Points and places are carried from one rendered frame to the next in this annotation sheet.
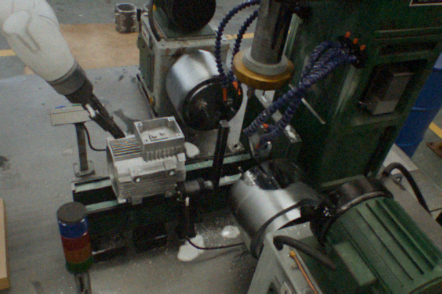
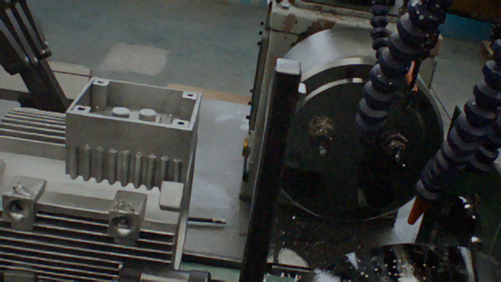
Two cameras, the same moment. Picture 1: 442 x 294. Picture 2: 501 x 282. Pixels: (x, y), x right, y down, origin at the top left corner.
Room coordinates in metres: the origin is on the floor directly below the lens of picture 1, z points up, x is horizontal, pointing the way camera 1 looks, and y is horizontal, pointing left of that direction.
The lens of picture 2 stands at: (0.48, -0.19, 1.40)
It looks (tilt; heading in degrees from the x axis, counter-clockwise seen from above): 25 degrees down; 28
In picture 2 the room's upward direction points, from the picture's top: 9 degrees clockwise
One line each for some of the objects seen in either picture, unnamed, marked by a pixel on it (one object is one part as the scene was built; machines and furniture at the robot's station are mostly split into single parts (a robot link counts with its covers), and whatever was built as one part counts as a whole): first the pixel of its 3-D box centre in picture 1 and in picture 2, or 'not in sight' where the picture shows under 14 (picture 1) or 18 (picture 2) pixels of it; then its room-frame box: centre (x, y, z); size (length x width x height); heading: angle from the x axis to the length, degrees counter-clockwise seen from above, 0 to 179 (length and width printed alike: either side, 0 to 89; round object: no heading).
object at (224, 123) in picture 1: (217, 158); (261, 209); (0.89, 0.01, 1.12); 0.04 x 0.03 x 0.26; 120
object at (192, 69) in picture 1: (199, 83); (345, 108); (1.38, 0.14, 1.04); 0.37 x 0.25 x 0.25; 30
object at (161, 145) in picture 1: (158, 139); (135, 133); (0.94, 0.20, 1.11); 0.12 x 0.11 x 0.07; 121
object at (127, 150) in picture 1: (145, 164); (94, 205); (0.92, 0.23, 1.02); 0.20 x 0.19 x 0.19; 121
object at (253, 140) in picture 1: (259, 143); (448, 258); (1.12, -0.11, 1.02); 0.15 x 0.02 x 0.15; 30
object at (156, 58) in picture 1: (178, 63); (329, 88); (1.59, 0.26, 0.99); 0.35 x 0.31 x 0.37; 30
